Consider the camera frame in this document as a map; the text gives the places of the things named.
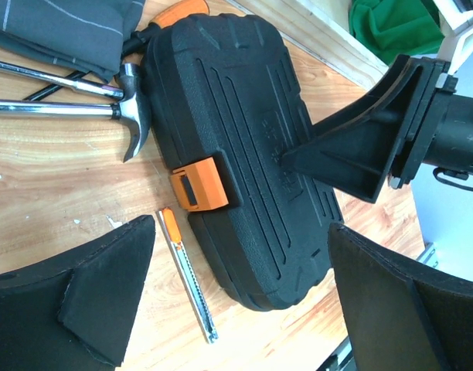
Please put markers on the orange handled pliers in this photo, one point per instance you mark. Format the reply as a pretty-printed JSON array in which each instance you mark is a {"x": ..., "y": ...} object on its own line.
[{"x": 81, "y": 85}]

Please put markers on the green garment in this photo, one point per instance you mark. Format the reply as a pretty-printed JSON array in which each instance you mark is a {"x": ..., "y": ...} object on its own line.
[{"x": 389, "y": 28}]

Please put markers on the black plastic tool case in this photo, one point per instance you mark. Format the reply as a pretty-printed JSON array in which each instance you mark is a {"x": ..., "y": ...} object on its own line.
[{"x": 226, "y": 106}]

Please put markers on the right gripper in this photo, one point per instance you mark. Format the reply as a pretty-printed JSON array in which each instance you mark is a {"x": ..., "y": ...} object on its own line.
[{"x": 413, "y": 116}]

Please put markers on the orange black screwdriver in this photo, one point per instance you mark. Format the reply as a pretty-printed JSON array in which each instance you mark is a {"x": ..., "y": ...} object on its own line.
[{"x": 138, "y": 40}]

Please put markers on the grey folded cloth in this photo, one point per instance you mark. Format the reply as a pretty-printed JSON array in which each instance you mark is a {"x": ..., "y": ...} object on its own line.
[{"x": 83, "y": 35}]

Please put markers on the claw hammer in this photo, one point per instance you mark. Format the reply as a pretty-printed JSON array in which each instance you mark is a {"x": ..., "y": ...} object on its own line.
[{"x": 133, "y": 110}]

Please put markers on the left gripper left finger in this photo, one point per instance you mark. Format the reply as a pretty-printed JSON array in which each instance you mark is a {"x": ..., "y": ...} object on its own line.
[{"x": 76, "y": 310}]

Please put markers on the orange utility knife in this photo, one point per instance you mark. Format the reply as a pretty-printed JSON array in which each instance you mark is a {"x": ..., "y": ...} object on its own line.
[{"x": 173, "y": 237}]

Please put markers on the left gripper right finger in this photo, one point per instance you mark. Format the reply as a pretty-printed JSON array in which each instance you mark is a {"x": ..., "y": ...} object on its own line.
[{"x": 400, "y": 314}]

